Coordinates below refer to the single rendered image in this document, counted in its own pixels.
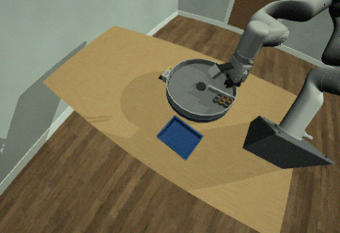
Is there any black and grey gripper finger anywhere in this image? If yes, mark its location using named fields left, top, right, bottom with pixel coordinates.
left=224, top=73, right=231, bottom=85
left=226, top=78, right=242, bottom=88

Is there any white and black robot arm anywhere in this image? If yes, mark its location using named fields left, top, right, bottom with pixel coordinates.
left=208, top=0, right=340, bottom=141

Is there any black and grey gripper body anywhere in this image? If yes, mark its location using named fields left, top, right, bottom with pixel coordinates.
left=226, top=53, right=252, bottom=84

